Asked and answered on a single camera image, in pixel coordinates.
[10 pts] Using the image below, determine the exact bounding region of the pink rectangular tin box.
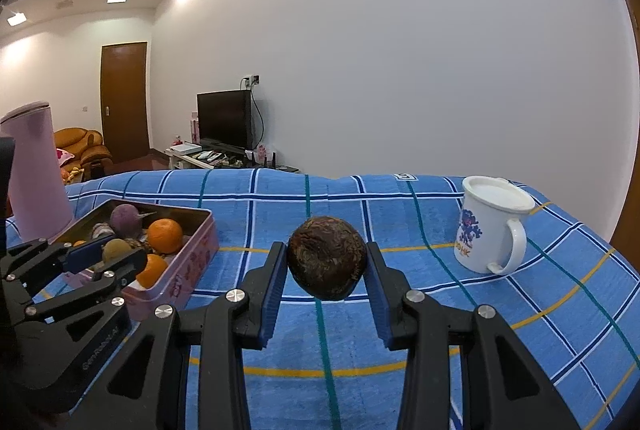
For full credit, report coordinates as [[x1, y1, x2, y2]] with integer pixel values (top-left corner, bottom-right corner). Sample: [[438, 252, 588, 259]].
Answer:
[[53, 199, 219, 322]]

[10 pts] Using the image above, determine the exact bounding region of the white floral mug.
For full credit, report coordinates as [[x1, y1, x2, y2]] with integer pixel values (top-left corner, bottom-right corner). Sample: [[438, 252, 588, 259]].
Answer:
[[454, 176, 536, 275]]

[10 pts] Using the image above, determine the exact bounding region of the purple round turnip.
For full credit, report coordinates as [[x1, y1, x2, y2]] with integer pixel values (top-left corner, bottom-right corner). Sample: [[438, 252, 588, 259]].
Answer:
[[108, 204, 155, 238]]

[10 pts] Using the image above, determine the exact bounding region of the brown kiwi fruit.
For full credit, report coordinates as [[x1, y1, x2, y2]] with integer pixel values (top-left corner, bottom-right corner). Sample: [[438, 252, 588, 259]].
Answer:
[[102, 238, 131, 264]]

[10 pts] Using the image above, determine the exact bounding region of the dark brown taro root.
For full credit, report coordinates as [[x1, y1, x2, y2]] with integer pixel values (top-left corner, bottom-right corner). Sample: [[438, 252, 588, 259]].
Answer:
[[125, 238, 153, 254]]

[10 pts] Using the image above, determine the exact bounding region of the blue plaid blanket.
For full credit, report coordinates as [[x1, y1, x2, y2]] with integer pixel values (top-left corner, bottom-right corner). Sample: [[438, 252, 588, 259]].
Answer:
[[67, 169, 639, 429]]

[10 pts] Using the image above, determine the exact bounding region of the black television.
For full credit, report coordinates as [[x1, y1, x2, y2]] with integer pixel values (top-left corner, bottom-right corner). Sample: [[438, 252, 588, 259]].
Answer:
[[196, 90, 253, 150]]

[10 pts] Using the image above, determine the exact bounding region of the large orange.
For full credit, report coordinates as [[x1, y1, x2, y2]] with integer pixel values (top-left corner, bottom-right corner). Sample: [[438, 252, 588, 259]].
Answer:
[[146, 219, 183, 254], [136, 254, 168, 289]]

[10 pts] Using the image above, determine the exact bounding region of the purple cut taro piece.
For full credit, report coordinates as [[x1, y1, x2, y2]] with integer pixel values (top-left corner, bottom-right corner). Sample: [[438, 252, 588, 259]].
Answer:
[[90, 222, 115, 239]]

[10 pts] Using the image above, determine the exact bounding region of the pink floral cushion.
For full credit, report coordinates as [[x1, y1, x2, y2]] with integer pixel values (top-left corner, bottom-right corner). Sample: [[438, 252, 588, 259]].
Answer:
[[56, 148, 75, 168]]

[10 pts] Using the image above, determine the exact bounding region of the dark brown passion fruit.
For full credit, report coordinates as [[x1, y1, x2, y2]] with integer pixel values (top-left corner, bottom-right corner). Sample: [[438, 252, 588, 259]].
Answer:
[[285, 216, 368, 301]]

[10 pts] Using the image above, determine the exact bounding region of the brown wooden door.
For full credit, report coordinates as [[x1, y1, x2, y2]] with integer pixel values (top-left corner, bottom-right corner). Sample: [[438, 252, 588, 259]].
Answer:
[[100, 42, 150, 164]]

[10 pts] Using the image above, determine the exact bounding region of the pink cylindrical thermos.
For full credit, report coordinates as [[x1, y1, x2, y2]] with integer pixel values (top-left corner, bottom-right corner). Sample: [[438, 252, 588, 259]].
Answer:
[[1, 102, 74, 240]]

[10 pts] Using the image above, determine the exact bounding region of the white tv stand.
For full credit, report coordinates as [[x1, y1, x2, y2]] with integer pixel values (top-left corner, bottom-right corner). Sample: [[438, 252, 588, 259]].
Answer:
[[165, 143, 300, 173]]

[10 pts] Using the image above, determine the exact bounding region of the orange leather armchair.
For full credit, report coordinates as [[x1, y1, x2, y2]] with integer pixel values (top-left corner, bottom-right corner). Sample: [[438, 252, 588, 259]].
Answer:
[[54, 128, 113, 185]]

